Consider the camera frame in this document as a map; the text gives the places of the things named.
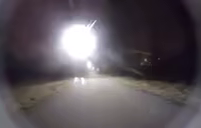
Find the bright street lamp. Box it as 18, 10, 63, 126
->
60, 23, 98, 62

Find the grey asphalt path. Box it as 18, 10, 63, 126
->
31, 76, 186, 128

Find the grass verge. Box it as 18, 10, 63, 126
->
121, 77, 197, 106
11, 79, 72, 111

